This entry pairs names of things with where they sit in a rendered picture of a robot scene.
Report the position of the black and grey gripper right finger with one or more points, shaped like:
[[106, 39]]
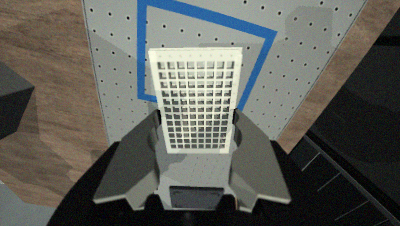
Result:
[[268, 183]]

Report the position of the blue tape outline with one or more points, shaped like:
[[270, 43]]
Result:
[[203, 14]]

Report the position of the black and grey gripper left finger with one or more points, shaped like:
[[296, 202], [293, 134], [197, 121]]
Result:
[[118, 182]]

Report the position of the white well plate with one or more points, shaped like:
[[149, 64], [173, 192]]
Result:
[[193, 118]]

